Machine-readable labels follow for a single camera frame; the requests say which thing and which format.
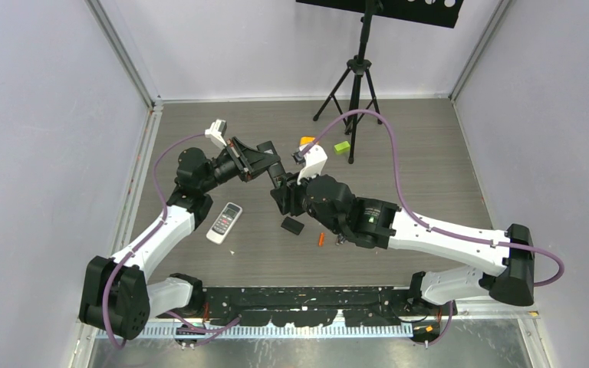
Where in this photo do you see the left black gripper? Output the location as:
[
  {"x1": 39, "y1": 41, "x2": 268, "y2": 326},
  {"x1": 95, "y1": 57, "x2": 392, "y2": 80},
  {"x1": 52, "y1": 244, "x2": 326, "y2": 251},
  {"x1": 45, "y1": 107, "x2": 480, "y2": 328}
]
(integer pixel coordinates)
[{"x1": 199, "y1": 138, "x2": 280, "y2": 194}]

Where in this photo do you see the black battery cover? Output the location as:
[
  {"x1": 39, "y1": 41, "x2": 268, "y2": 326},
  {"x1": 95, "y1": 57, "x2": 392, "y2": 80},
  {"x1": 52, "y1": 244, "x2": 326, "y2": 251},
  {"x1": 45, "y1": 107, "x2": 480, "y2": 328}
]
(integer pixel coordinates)
[{"x1": 281, "y1": 217, "x2": 304, "y2": 235}]

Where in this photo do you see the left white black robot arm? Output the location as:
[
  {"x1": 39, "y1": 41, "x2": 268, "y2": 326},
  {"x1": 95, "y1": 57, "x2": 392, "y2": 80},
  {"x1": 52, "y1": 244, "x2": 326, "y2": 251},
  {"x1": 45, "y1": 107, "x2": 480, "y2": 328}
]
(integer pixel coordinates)
[{"x1": 78, "y1": 137, "x2": 281, "y2": 343}]

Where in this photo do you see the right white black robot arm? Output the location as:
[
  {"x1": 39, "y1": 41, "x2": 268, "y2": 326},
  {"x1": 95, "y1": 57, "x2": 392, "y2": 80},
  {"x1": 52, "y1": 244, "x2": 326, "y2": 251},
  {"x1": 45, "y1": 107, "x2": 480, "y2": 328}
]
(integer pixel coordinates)
[{"x1": 270, "y1": 173, "x2": 534, "y2": 315}]

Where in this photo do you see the white remote control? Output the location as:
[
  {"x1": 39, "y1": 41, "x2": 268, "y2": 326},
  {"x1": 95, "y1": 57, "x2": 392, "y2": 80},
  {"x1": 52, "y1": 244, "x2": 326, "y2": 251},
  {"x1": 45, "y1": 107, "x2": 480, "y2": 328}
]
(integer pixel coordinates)
[{"x1": 206, "y1": 202, "x2": 243, "y2": 245}]

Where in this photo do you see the orange yellow plastic object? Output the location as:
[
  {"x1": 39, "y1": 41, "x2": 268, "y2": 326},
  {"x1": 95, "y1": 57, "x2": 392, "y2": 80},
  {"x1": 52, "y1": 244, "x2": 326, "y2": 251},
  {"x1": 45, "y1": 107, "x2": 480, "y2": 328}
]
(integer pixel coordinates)
[{"x1": 299, "y1": 136, "x2": 315, "y2": 145}]

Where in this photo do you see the green block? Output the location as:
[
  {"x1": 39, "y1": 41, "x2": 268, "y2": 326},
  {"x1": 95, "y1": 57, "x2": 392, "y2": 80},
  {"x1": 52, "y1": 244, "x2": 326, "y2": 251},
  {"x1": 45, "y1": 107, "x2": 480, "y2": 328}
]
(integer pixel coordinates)
[{"x1": 334, "y1": 141, "x2": 351, "y2": 155}]

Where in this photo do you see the black tripod stand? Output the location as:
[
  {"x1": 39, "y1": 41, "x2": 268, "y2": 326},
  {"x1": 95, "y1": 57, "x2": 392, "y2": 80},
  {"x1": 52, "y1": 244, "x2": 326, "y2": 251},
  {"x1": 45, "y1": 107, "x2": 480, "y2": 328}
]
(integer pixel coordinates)
[{"x1": 312, "y1": 0, "x2": 384, "y2": 165}]

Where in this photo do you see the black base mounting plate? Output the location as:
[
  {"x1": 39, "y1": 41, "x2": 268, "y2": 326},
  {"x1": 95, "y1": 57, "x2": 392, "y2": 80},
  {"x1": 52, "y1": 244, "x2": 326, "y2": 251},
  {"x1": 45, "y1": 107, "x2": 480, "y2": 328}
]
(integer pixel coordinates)
[{"x1": 156, "y1": 285, "x2": 458, "y2": 329}]

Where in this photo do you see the black perforated panel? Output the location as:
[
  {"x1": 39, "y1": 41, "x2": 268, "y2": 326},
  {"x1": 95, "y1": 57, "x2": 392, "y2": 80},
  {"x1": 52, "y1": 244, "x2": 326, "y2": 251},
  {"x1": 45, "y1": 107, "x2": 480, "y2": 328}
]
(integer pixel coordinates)
[{"x1": 296, "y1": 0, "x2": 463, "y2": 28}]

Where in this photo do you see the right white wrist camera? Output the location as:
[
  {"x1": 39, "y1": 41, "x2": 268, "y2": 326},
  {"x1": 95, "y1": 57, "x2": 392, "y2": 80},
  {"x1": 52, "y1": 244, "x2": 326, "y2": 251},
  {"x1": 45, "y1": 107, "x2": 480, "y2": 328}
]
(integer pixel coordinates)
[{"x1": 293, "y1": 143, "x2": 327, "y2": 185}]

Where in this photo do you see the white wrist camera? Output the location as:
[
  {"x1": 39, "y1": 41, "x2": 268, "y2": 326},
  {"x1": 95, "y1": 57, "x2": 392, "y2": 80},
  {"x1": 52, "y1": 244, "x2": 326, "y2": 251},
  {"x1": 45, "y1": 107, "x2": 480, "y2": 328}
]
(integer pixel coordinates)
[
  {"x1": 204, "y1": 119, "x2": 227, "y2": 150},
  {"x1": 293, "y1": 143, "x2": 327, "y2": 185}
]

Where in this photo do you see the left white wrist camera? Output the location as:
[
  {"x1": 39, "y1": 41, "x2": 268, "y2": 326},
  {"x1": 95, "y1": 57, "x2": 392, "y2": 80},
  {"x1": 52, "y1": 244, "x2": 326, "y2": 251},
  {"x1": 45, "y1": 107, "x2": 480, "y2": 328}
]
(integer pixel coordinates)
[{"x1": 204, "y1": 119, "x2": 227, "y2": 150}]

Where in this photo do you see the aluminium frame rail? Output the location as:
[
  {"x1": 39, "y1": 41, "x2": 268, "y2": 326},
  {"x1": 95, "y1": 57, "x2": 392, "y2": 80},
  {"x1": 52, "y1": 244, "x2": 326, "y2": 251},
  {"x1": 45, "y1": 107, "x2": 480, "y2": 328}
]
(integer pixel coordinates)
[{"x1": 77, "y1": 314, "x2": 539, "y2": 340}]

